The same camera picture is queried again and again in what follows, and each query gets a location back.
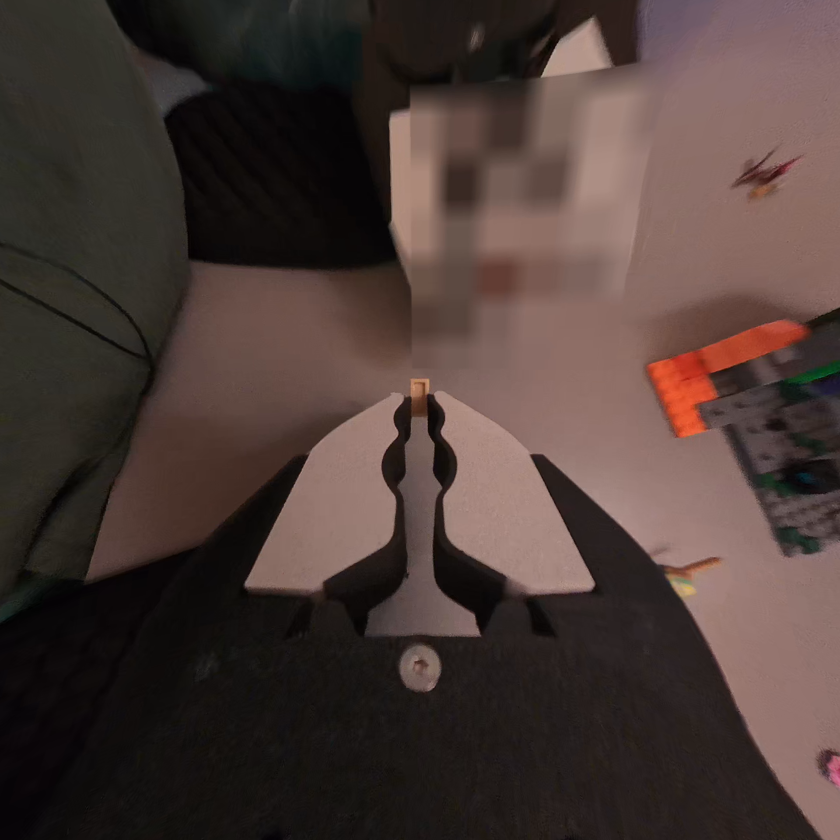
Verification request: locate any grey toy brick building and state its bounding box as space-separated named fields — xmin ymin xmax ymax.
xmin=646 ymin=308 xmax=840 ymax=558

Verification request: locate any person's green sweatshirt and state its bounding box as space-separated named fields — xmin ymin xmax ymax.
xmin=0 ymin=0 xmax=193 ymax=621

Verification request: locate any grey desk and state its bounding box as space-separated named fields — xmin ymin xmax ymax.
xmin=85 ymin=0 xmax=840 ymax=840

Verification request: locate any zombie toy figure gold sword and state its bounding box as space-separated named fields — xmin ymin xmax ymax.
xmin=650 ymin=547 xmax=723 ymax=597

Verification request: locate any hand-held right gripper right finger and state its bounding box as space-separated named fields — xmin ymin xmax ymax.
xmin=428 ymin=390 xmax=596 ymax=601

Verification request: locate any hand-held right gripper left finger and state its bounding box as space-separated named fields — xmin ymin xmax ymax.
xmin=244 ymin=391 xmax=411 ymax=601

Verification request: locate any brown twig toy piece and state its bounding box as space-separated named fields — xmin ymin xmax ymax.
xmin=730 ymin=146 xmax=805 ymax=191

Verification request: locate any black cord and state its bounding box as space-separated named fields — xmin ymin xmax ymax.
xmin=0 ymin=241 xmax=154 ymax=363

